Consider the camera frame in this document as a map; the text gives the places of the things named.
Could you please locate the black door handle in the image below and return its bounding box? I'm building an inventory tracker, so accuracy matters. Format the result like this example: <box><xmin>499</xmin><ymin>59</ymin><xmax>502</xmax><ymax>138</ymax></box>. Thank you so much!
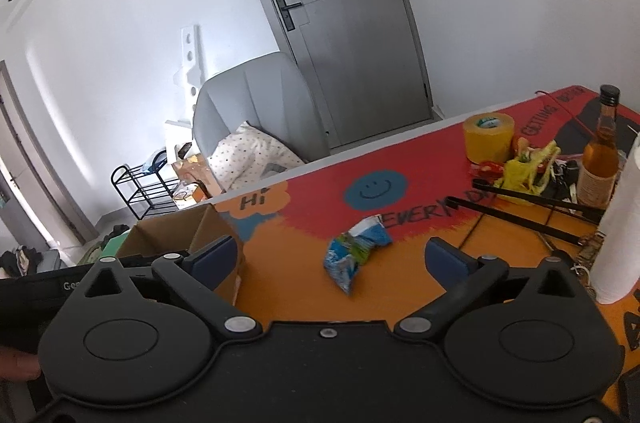
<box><xmin>275</xmin><ymin>0</ymin><xmax>303</xmax><ymax>34</ymax></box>

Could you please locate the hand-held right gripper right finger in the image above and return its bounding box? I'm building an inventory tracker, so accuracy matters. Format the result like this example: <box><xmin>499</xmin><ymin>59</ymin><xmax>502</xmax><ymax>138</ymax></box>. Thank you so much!
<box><xmin>395</xmin><ymin>238</ymin><xmax>593</xmax><ymax>346</ymax></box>

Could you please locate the black wire stand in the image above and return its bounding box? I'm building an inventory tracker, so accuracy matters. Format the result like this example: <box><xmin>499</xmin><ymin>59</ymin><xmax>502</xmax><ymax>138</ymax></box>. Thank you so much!
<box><xmin>444</xmin><ymin>177</ymin><xmax>607</xmax><ymax>255</ymax></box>

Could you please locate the black metal shoe rack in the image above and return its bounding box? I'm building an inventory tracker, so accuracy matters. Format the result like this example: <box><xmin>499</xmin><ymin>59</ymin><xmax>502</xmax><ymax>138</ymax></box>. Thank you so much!
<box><xmin>111</xmin><ymin>163</ymin><xmax>196</xmax><ymax>221</ymax></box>

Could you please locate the yellow tape roll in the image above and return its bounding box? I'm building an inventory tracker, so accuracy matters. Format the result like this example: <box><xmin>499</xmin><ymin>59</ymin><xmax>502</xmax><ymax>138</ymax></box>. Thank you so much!
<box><xmin>462</xmin><ymin>113</ymin><xmax>516</xmax><ymax>164</ymax></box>

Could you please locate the white panel with holes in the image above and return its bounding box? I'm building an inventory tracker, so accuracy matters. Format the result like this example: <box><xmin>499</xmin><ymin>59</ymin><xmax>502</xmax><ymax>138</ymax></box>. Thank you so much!
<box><xmin>172</xmin><ymin>23</ymin><xmax>207</xmax><ymax>124</ymax></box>

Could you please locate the white paper towel roll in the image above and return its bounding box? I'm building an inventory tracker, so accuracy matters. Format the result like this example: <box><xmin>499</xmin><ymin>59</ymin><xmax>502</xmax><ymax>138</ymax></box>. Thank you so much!
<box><xmin>590</xmin><ymin>135</ymin><xmax>640</xmax><ymax>306</ymax></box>

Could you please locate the brown paper bag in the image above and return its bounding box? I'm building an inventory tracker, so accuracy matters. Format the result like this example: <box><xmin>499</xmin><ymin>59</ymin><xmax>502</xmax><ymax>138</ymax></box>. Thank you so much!
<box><xmin>172</xmin><ymin>153</ymin><xmax>223</xmax><ymax>204</ymax></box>

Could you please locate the white dotted pillow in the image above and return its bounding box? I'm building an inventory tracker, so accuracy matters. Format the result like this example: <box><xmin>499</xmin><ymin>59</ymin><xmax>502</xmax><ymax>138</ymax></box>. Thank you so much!
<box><xmin>207</xmin><ymin>120</ymin><xmax>306</xmax><ymax>191</ymax></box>

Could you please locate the amber glass bottle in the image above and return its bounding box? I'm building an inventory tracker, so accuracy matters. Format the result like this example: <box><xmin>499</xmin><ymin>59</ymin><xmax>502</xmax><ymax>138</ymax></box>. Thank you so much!
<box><xmin>577</xmin><ymin>85</ymin><xmax>623</xmax><ymax>210</ymax></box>

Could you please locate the brown cardboard box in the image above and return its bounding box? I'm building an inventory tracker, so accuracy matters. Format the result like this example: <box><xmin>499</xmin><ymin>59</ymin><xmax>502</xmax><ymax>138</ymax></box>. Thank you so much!
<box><xmin>115</xmin><ymin>203</ymin><xmax>246</xmax><ymax>306</ymax></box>

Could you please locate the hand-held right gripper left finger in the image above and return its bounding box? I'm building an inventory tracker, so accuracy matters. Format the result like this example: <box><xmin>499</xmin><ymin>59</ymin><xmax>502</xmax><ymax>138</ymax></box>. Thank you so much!
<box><xmin>75</xmin><ymin>235</ymin><xmax>263</xmax><ymax>346</ymax></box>

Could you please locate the grey door frame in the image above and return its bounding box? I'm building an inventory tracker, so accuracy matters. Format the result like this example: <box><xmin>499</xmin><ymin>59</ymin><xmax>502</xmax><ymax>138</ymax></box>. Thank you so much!
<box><xmin>0</xmin><ymin>60</ymin><xmax>101</xmax><ymax>249</ymax></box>

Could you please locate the pile of clothes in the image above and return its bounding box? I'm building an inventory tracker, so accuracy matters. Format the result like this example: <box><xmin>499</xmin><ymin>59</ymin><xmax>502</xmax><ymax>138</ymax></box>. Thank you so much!
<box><xmin>0</xmin><ymin>245</ymin><xmax>63</xmax><ymax>279</ymax></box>

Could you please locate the grey door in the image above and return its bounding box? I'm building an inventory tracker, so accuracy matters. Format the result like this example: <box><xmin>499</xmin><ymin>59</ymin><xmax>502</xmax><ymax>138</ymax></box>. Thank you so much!
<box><xmin>222</xmin><ymin>0</ymin><xmax>436</xmax><ymax>148</ymax></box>

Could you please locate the blue white snack packet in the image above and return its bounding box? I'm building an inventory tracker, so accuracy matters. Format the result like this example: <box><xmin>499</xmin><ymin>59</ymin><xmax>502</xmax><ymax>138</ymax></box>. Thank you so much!
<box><xmin>324</xmin><ymin>214</ymin><xmax>394</xmax><ymax>296</ymax></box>

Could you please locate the grey armchair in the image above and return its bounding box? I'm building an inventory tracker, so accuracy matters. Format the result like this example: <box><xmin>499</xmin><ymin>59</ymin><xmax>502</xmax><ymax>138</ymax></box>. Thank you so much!
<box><xmin>192</xmin><ymin>51</ymin><xmax>331</xmax><ymax>191</ymax></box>

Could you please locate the key bunch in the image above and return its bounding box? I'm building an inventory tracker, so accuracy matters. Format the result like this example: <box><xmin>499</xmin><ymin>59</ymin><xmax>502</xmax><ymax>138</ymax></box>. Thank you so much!
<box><xmin>570</xmin><ymin>260</ymin><xmax>601</xmax><ymax>301</ymax></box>

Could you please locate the yellow plastic bag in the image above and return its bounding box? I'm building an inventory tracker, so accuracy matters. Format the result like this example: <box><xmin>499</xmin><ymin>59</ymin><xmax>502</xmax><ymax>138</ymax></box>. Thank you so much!
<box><xmin>501</xmin><ymin>140</ymin><xmax>562</xmax><ymax>206</ymax></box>

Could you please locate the person's left hand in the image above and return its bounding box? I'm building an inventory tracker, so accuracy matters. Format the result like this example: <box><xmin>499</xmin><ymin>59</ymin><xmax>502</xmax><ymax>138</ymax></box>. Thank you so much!
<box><xmin>0</xmin><ymin>347</ymin><xmax>42</xmax><ymax>383</ymax></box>

